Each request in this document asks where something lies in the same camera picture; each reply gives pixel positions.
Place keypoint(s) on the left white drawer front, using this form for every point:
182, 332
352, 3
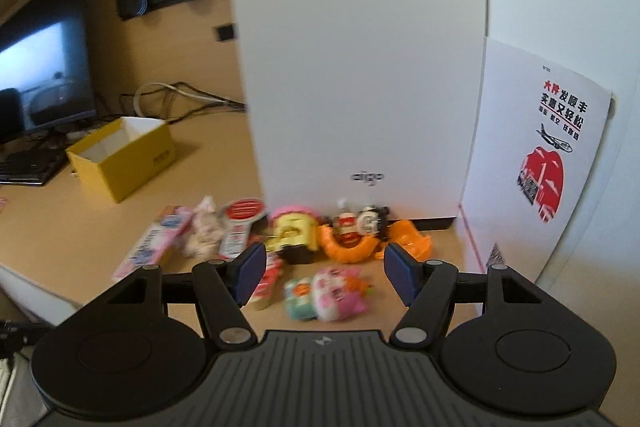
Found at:
35, 300

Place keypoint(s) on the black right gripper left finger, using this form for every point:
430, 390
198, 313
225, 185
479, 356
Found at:
147, 341

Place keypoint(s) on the black keyboard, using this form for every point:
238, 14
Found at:
32, 167

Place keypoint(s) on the small figure keychain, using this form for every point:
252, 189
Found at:
350, 227

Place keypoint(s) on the pink and teal squishy toy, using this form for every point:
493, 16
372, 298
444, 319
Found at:
333, 294

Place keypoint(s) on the white computer case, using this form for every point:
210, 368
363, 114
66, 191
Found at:
369, 102

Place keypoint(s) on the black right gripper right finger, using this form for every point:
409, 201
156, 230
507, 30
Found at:
498, 339

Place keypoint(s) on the white courier envelope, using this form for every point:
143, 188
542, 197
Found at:
538, 132

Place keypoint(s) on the yellow pink cupcake toy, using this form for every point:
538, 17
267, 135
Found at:
294, 234

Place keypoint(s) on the white wrapper toy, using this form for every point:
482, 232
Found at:
205, 233

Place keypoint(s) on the red white round lid container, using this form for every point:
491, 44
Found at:
238, 219

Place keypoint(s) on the yellow cardboard box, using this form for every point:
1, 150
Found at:
117, 159

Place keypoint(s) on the black computer monitor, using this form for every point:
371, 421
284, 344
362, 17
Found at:
45, 68

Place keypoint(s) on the orange plastic shell toy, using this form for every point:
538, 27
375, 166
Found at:
405, 234

